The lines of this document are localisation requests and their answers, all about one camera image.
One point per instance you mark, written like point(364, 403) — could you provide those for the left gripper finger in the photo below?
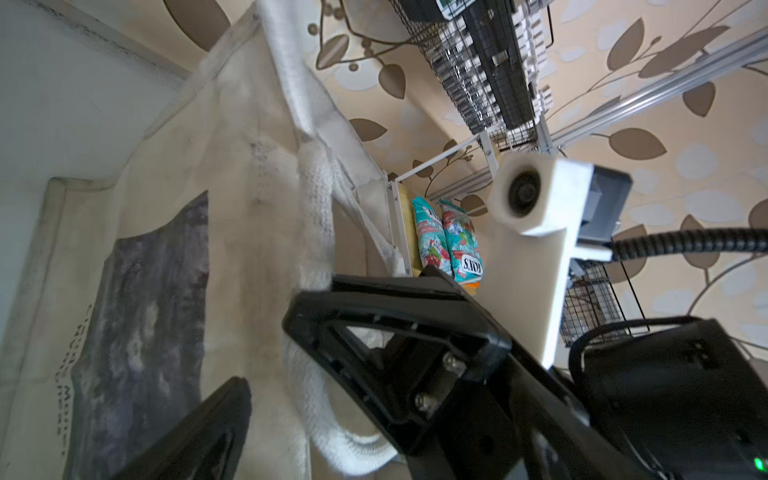
point(206, 444)

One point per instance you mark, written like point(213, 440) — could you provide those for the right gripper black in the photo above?
point(446, 384)

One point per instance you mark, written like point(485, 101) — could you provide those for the white canvas tote bag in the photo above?
point(146, 292)

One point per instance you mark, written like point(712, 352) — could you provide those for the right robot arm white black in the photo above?
point(681, 400)

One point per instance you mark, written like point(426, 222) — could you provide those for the Fox's candy bag right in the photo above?
point(466, 261)

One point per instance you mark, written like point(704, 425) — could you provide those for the fox's candy bag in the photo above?
point(466, 261)
point(431, 240)

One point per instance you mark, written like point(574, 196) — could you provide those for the Fox's candy bag left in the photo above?
point(431, 240)

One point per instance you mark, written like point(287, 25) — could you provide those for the white wooden two-tier shelf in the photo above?
point(458, 172)

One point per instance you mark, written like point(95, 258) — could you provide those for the black wire basket right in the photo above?
point(598, 294)

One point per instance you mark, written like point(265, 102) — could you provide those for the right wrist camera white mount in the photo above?
point(544, 212)

